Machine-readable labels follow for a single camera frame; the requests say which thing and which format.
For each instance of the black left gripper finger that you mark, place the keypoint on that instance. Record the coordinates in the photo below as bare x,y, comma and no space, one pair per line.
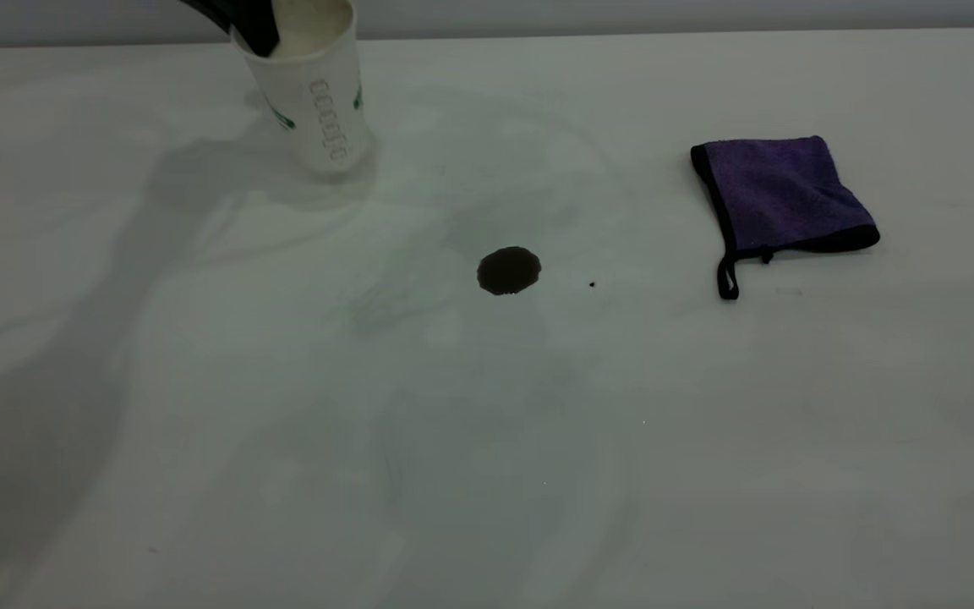
242,21

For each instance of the white paper coffee cup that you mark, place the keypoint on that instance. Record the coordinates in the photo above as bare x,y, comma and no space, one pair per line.
322,110

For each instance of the purple cloth with black trim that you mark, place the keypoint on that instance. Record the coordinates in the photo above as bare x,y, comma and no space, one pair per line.
779,190

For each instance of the dark brown coffee spill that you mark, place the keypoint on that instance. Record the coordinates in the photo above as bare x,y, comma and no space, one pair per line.
509,271

